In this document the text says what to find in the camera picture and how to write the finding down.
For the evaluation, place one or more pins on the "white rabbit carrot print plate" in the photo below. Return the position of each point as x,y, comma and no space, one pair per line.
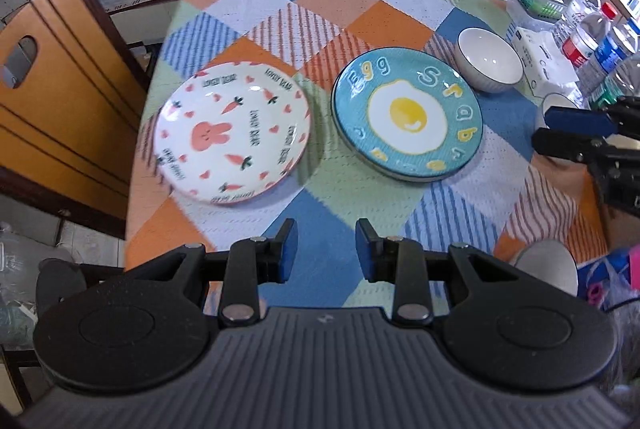
230,134

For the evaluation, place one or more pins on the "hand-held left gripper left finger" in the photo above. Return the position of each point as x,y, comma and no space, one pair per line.
289,255

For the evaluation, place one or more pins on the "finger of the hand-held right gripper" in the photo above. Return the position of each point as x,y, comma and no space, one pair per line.
562,145
577,120

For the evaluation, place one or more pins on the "green label water bottle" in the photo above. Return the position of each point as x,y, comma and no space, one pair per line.
615,84

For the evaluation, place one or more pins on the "white tissue box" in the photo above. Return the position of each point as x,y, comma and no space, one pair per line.
542,54

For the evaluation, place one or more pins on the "patchwork checked tablecloth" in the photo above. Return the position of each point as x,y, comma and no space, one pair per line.
320,39

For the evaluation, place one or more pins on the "blue label water bottle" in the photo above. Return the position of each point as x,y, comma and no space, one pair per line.
617,46

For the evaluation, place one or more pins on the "white ribbed bowl dark rim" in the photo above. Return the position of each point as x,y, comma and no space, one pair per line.
487,59
557,100

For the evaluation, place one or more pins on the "blue fried egg print plate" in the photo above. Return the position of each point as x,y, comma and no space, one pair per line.
407,114

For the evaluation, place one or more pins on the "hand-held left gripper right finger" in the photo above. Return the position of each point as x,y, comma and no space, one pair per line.
367,255

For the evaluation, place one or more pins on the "grey round stool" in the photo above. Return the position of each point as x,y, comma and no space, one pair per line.
547,264

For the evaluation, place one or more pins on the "clear plastic bag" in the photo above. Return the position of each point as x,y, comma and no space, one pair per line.
20,259

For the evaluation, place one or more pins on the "clear water bottle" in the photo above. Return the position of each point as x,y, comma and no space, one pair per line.
582,6

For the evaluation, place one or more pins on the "red label water bottle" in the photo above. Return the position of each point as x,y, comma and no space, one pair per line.
582,44

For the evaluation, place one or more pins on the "plastic bag with pink items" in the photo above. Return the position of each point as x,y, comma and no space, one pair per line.
607,269

